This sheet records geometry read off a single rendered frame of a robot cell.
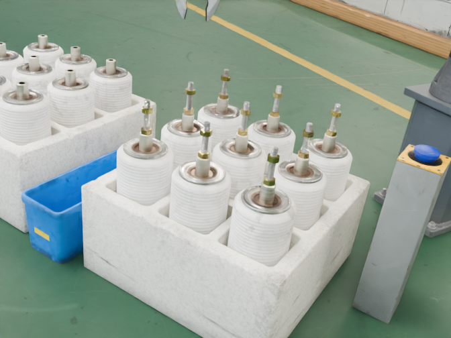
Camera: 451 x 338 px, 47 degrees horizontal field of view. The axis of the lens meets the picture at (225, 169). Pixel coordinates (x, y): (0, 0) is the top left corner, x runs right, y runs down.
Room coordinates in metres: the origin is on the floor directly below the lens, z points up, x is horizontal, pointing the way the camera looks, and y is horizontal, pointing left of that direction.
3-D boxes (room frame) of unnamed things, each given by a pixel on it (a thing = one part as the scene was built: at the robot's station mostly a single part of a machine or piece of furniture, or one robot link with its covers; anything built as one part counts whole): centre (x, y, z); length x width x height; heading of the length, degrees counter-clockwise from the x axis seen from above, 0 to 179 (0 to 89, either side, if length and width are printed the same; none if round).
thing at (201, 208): (0.71, 0.04, 0.16); 0.10 x 0.10 x 0.18
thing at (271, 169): (0.66, -0.07, 0.30); 0.01 x 0.01 x 0.08
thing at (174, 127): (0.88, 0.08, 0.25); 0.08 x 0.08 x 0.01
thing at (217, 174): (0.71, 0.04, 0.25); 0.08 x 0.08 x 0.01
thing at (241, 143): (0.82, -0.02, 0.26); 0.02 x 0.02 x 0.03
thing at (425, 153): (0.74, -0.31, 0.32); 0.04 x 0.04 x 0.02
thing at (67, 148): (1.09, 0.45, 0.09); 0.39 x 0.39 x 0.18; 59
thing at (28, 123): (0.92, 0.41, 0.16); 0.10 x 0.10 x 0.18
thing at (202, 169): (0.71, 0.04, 0.26); 0.02 x 0.02 x 0.03
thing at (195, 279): (0.82, -0.02, 0.09); 0.39 x 0.39 x 0.18; 60
